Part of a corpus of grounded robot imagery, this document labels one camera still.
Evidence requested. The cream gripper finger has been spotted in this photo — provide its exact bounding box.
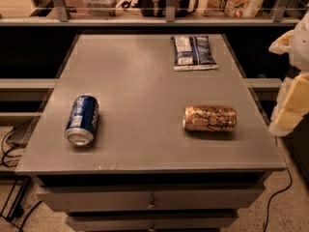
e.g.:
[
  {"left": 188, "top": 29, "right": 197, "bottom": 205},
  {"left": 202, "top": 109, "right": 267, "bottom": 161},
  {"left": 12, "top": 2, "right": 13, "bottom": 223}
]
[
  {"left": 268, "top": 30, "right": 294, "bottom": 55},
  {"left": 268, "top": 72, "right": 309, "bottom": 137}
]

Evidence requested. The metal shelf rail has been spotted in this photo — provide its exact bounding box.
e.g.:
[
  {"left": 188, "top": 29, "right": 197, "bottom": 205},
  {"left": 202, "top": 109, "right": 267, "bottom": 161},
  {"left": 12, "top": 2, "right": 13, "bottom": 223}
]
[{"left": 0, "top": 0, "right": 309, "bottom": 26}]

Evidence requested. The grey drawer cabinet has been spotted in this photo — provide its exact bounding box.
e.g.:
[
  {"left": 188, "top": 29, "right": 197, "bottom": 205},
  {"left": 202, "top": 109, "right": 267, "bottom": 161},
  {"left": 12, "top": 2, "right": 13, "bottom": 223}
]
[{"left": 16, "top": 34, "right": 285, "bottom": 232}]

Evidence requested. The orange soda can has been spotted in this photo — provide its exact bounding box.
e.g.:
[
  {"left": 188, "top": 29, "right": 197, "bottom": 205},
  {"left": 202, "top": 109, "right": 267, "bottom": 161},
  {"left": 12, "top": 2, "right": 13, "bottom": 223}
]
[{"left": 183, "top": 105, "right": 237, "bottom": 132}]

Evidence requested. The blue soda can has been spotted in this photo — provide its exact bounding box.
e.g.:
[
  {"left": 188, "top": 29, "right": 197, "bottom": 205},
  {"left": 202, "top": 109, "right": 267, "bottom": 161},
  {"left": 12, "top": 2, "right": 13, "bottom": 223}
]
[{"left": 65, "top": 95, "right": 99, "bottom": 146}]

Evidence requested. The black backpack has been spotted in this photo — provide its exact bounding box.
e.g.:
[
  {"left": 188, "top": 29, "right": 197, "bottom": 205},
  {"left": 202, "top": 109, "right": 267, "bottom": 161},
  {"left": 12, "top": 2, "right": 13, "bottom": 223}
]
[{"left": 135, "top": 0, "right": 199, "bottom": 17}]

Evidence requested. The blue snack bag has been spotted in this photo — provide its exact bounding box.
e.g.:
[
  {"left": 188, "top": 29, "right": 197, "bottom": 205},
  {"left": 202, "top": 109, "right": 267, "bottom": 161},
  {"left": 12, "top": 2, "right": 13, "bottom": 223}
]
[{"left": 172, "top": 36, "right": 218, "bottom": 72}]

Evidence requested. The black cable right floor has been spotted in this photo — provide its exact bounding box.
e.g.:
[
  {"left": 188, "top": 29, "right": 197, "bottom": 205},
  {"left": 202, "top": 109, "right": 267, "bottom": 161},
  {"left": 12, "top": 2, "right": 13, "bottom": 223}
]
[{"left": 262, "top": 135, "right": 294, "bottom": 232}]

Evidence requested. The black cables left floor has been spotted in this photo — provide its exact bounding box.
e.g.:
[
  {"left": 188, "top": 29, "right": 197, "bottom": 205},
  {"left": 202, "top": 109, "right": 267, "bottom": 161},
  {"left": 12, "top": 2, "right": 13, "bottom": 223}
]
[{"left": 0, "top": 118, "right": 43, "bottom": 232}]

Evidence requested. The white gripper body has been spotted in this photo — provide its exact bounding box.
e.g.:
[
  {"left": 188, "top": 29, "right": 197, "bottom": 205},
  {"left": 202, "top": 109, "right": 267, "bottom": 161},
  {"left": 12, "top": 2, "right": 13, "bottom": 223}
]
[{"left": 289, "top": 13, "right": 309, "bottom": 71}]

